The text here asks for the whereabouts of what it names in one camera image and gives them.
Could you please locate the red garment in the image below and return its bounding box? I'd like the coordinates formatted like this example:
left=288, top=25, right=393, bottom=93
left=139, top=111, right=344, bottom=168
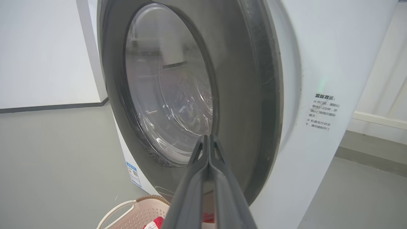
left=143, top=212, right=215, bottom=229

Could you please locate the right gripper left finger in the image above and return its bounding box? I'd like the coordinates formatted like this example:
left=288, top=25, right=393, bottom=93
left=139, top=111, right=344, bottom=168
left=161, top=135, right=210, bottom=229

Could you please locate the white metal railing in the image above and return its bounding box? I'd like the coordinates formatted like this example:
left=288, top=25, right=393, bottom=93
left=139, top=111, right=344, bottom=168
left=350, top=110, right=407, bottom=131

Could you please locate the cream perforated laundry basket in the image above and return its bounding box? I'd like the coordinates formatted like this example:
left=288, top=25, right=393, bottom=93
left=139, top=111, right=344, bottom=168
left=96, top=194, right=217, bottom=229

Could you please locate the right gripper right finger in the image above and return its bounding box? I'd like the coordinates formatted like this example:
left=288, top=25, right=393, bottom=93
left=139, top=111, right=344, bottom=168
left=208, top=135, right=258, bottom=229

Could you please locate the printed warning text label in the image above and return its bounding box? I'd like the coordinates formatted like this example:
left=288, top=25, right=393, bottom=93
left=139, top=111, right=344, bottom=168
left=305, top=93, right=341, bottom=132

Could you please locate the dark washing machine door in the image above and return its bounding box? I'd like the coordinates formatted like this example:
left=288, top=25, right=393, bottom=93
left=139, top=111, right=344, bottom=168
left=97, top=0, right=285, bottom=208

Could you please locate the blue energy label sticker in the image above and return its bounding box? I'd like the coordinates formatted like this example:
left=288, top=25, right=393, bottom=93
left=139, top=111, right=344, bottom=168
left=126, top=161, right=142, bottom=188

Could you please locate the white front-load washing machine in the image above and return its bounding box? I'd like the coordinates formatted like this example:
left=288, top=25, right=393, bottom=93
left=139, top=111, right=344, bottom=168
left=75, top=0, right=400, bottom=229

